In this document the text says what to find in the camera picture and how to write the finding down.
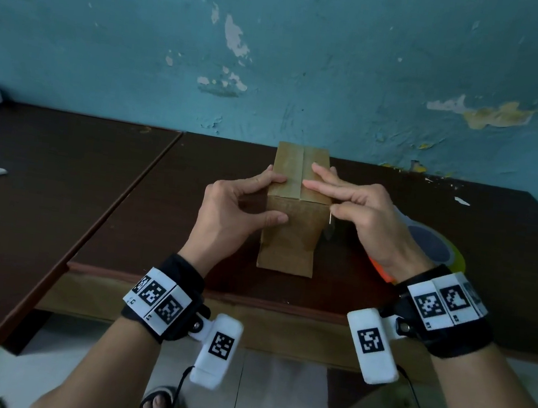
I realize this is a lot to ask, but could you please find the person's left hand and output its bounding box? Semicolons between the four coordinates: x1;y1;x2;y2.
175;155;296;288

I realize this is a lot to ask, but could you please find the person's right hand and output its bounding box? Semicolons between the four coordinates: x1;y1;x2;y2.
292;161;446;287

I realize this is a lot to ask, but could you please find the brown cardboard box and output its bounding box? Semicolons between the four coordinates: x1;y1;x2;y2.
255;140;339;280

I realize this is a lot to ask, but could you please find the person's left forearm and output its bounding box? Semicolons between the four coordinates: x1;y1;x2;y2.
28;305;173;408

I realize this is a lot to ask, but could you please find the orange tape dispenser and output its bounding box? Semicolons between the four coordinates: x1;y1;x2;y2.
364;254;401;286

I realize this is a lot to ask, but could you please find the black left wristband with markers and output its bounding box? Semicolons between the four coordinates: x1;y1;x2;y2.
117;248;218;350

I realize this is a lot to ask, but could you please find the black wristband with markers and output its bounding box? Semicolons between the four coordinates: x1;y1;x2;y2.
375;257;503;365
117;248;218;350

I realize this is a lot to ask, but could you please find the black right wristband with markers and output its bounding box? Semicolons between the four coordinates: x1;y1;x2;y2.
375;257;503;365

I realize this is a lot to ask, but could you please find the dark brown wooden table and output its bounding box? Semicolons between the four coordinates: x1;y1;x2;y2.
0;111;538;408
0;99;185;408

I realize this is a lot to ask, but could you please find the person's foot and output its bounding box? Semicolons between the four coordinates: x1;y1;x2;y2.
137;389;171;408

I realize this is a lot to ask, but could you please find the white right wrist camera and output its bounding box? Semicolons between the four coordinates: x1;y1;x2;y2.
338;304;408;389

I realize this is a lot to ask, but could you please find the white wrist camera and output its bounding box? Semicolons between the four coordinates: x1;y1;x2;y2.
338;304;408;389
181;310;246;394

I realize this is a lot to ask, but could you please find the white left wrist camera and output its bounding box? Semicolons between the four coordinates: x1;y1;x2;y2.
181;310;246;394

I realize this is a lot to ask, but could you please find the black left camera cable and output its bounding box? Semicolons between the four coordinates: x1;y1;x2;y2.
167;363;195;408

